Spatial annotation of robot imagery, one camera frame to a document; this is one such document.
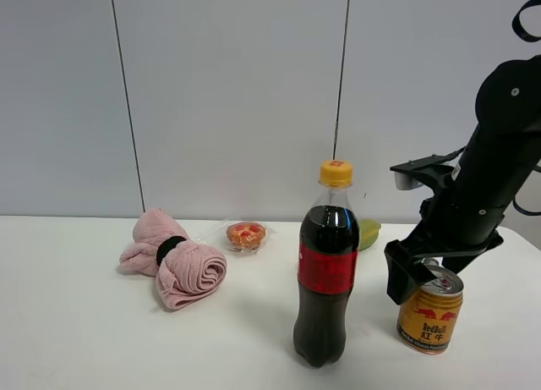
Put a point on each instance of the green yellow fruit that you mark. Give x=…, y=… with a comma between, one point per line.
x=369, y=233

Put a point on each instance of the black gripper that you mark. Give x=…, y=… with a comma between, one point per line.
x=458, y=226

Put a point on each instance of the cola bottle yellow cap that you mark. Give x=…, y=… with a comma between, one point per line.
x=329, y=238

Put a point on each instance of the gold Red Bull can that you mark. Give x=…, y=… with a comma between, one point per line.
x=427, y=320

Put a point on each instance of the rolled pink towel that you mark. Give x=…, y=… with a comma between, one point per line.
x=184, y=270

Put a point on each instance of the wrapped fruit tart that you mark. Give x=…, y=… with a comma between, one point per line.
x=236, y=236

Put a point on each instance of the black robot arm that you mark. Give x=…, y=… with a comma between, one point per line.
x=472, y=186

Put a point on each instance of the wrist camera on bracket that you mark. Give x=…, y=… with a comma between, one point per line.
x=431, y=171

